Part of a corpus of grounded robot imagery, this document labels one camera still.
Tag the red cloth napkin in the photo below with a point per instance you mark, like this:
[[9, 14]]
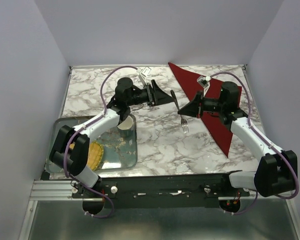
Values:
[[228, 92]]

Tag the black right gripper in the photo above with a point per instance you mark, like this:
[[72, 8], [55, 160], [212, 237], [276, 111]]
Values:
[[193, 108]]

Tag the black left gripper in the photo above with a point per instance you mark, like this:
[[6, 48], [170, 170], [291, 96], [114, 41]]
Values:
[[157, 96]]

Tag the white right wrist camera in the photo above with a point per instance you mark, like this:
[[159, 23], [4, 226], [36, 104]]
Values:
[[205, 83]]

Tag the white cup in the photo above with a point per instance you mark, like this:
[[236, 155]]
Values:
[[126, 127]]

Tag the aluminium frame rail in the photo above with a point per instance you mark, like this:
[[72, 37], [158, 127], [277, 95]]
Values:
[[52, 190]]

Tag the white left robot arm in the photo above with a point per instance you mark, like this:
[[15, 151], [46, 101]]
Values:
[[71, 146]]

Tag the floral metal tray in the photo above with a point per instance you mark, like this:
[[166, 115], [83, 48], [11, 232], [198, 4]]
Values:
[[120, 148]]

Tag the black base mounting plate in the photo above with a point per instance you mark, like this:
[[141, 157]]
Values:
[[105, 203]]

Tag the yellow woven coaster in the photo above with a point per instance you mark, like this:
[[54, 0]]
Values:
[[95, 155]]

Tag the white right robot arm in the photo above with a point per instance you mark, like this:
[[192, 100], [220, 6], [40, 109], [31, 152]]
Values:
[[275, 173]]

